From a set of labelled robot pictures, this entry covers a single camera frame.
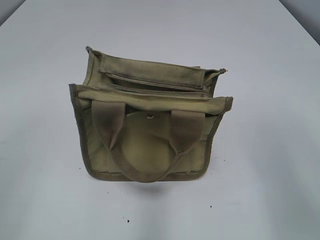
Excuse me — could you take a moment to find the yellow canvas tote bag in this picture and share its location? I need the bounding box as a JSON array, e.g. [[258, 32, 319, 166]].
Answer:
[[69, 47, 233, 183]]

